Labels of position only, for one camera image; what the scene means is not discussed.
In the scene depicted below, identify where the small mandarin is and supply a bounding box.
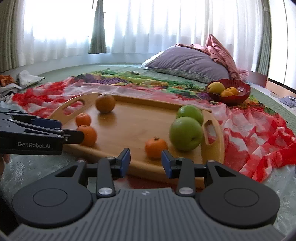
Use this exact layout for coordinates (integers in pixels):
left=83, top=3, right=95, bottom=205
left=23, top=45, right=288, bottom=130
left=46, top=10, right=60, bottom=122
left=75, top=113, right=91, bottom=126
left=145, top=137, right=168, bottom=159
left=76, top=125, right=97, bottom=147

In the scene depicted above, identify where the green apple front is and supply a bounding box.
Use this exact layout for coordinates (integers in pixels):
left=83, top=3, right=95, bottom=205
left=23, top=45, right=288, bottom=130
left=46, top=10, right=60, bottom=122
left=169, top=116, right=204, bottom=152

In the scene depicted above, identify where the green apple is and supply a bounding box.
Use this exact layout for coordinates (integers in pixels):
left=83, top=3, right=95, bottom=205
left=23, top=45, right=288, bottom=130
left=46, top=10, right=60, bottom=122
left=169, top=116, right=204, bottom=152
left=176, top=105, right=204, bottom=125

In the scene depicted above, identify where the large brownish orange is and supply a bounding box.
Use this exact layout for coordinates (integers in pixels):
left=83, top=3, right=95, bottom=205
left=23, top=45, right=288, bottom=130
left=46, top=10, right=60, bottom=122
left=95, top=94, right=116, bottom=113

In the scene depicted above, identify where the person hand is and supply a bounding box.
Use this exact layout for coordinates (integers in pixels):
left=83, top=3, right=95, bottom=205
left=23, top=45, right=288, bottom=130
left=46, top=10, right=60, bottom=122
left=0, top=154, right=10, bottom=175

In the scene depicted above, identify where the pale snowflake sheer cloth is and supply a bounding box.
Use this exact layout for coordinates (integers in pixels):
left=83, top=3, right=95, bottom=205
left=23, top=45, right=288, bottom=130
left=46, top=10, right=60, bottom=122
left=0, top=97, right=296, bottom=232

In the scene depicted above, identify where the wooden serving tray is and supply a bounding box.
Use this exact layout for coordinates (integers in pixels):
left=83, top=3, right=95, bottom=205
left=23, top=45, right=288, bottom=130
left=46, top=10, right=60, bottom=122
left=49, top=93, right=225, bottom=184

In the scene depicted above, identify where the orange cloth on floor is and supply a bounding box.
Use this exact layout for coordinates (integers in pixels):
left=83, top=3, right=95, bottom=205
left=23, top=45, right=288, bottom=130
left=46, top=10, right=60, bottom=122
left=0, top=74, right=15, bottom=87

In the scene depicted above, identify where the white plastic bag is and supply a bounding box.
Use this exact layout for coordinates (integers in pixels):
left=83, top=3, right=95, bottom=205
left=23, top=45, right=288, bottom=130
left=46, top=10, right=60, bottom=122
left=17, top=70, right=44, bottom=89

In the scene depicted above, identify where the red white sheer scarf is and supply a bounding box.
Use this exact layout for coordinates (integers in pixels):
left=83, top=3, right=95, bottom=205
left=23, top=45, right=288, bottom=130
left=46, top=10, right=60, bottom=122
left=12, top=72, right=295, bottom=182

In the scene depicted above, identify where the orange in bowl front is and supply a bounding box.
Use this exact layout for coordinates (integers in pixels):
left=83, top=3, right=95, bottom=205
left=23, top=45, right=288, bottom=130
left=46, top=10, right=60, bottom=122
left=220, top=90, right=234, bottom=97

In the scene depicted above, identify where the orange in bowl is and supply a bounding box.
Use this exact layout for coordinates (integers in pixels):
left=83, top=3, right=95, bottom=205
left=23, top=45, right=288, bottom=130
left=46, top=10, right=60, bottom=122
left=220, top=90, right=234, bottom=97
left=226, top=87, right=239, bottom=95

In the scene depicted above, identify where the yellow pear in bowl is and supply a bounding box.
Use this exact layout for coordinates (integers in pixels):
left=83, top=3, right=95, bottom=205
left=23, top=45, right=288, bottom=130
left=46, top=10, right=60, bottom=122
left=207, top=82, right=225, bottom=95

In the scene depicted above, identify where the colourful floral scarf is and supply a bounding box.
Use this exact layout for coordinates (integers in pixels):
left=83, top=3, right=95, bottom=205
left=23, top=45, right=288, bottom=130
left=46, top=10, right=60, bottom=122
left=70, top=68, right=279, bottom=117

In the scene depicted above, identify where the orange in bowl rear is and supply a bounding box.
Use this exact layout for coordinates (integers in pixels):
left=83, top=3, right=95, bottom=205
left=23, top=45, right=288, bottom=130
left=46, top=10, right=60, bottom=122
left=226, top=87, right=239, bottom=95

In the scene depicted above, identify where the white sheer curtain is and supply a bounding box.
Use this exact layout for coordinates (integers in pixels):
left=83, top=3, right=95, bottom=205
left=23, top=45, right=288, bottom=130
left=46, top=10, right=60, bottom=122
left=18, top=1, right=262, bottom=70

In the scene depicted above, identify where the green curtain left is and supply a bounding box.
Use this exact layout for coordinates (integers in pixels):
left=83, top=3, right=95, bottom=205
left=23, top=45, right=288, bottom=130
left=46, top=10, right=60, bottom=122
left=88, top=0, right=106, bottom=54

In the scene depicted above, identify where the green curtain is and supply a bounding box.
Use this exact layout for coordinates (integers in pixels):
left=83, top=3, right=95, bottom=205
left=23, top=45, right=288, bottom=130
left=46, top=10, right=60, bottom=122
left=256, top=0, right=271, bottom=76
left=88, top=0, right=106, bottom=54

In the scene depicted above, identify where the red glass fruit bowl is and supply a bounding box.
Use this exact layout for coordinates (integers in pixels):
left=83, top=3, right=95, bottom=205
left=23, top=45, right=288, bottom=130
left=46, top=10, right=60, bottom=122
left=205, top=78, right=251, bottom=105

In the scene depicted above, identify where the purple pillow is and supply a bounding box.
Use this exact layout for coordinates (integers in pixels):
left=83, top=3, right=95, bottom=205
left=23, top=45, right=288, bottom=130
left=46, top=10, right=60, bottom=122
left=144, top=46, right=229, bottom=84

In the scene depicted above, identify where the pink satin pillow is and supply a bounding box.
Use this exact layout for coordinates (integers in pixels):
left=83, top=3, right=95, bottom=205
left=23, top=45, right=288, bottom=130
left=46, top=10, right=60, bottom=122
left=175, top=34, right=249, bottom=81

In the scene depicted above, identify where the lavender cloth on floor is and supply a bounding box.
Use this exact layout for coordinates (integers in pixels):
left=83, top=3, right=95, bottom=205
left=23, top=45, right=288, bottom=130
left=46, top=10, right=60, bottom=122
left=280, top=96, right=296, bottom=108

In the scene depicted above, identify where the green curtain right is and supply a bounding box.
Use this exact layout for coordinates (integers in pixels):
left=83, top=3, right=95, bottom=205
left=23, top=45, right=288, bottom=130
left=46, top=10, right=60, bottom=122
left=256, top=0, right=271, bottom=76

